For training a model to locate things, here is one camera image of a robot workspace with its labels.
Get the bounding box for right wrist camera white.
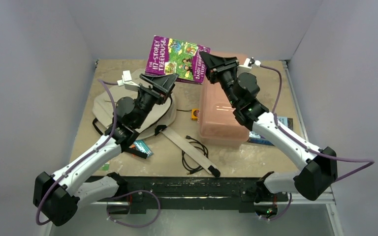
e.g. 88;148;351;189
238;57;261;73

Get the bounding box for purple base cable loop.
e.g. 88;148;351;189
106;190;161;228

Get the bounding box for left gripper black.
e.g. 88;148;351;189
133;74;177;128

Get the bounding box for banana toy card pack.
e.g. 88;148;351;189
99;161;110;171

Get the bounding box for beige backpack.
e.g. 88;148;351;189
92;74;221;177

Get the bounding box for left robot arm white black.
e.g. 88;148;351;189
33;73;178;226

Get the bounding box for orange translucent plastic box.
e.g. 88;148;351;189
198;78;250;148

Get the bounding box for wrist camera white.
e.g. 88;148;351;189
238;57;261;73
117;70;140;92

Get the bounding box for blue orange book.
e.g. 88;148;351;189
248;117;294;146

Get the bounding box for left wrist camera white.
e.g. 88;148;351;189
117;70;140;92

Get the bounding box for black usb cable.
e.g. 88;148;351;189
181;135;209;174

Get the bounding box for purple treehouse book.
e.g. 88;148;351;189
145;35;211;85

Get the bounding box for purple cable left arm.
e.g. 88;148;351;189
35;79;120;226

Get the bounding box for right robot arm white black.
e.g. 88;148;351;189
200;52;338;202

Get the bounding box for yellow tape measure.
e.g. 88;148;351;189
191;109;199;120

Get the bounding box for black aluminium base frame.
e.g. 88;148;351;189
87;173;289;217

